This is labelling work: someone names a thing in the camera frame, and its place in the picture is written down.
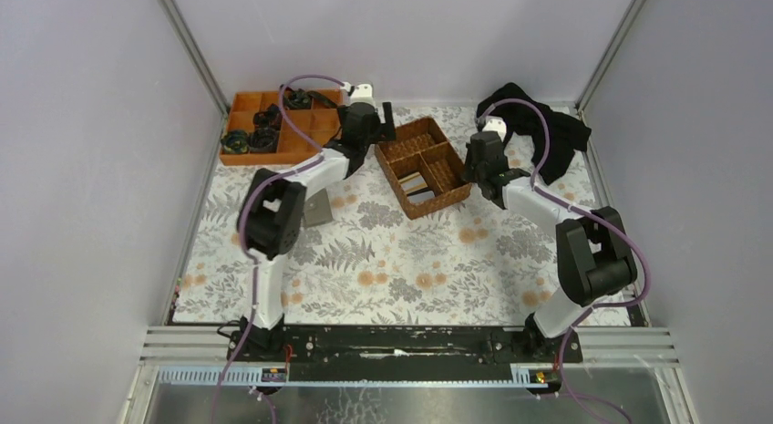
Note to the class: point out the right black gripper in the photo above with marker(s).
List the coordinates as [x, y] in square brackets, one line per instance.
[478, 170]

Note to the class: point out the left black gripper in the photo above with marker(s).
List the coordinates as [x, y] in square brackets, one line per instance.
[375, 126]

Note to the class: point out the grey leather card holder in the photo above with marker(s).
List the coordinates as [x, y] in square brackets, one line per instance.
[317, 210]

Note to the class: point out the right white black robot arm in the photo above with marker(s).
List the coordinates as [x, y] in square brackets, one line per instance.
[593, 260]

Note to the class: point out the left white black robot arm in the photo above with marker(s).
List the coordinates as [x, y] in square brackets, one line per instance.
[270, 220]

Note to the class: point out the cards stack in basket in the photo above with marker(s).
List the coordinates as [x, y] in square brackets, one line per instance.
[416, 188]

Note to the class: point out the brown wicker divided basket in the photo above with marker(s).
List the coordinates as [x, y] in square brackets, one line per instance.
[422, 146]

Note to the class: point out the black crumpled cloth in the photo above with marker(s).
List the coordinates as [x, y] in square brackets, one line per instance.
[567, 134]

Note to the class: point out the orange compartment tray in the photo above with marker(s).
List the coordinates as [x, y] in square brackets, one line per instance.
[270, 127]

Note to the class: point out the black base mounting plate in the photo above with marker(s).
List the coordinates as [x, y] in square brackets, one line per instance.
[317, 353]

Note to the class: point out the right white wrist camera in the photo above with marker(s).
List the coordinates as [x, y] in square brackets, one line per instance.
[494, 124]

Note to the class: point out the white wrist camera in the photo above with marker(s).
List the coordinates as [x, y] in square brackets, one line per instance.
[361, 93]
[494, 124]

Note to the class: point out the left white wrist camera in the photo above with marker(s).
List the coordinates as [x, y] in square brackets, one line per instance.
[361, 93]

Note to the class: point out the aluminium frame rail front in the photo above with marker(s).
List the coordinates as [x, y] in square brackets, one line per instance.
[188, 355]

